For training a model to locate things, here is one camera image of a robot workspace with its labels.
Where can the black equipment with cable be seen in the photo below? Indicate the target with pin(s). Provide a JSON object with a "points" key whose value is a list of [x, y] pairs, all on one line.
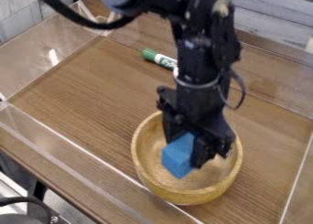
{"points": [[29, 210]]}

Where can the green white Expo marker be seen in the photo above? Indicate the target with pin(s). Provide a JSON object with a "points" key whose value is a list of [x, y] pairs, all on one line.
{"points": [[160, 59]]}

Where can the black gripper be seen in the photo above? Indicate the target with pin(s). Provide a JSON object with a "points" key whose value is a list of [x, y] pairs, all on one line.
{"points": [[193, 110]]}

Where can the blue rectangular block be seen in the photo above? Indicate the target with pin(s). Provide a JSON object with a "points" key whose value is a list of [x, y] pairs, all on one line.
{"points": [[177, 156]]}

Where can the brown wooden bowl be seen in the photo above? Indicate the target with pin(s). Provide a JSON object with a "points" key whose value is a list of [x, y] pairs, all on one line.
{"points": [[203, 185]]}

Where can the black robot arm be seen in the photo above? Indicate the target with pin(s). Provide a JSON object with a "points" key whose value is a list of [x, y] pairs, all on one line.
{"points": [[209, 50]]}

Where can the clear acrylic corner bracket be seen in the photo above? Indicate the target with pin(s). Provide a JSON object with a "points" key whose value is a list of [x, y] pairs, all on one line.
{"points": [[84, 11]]}

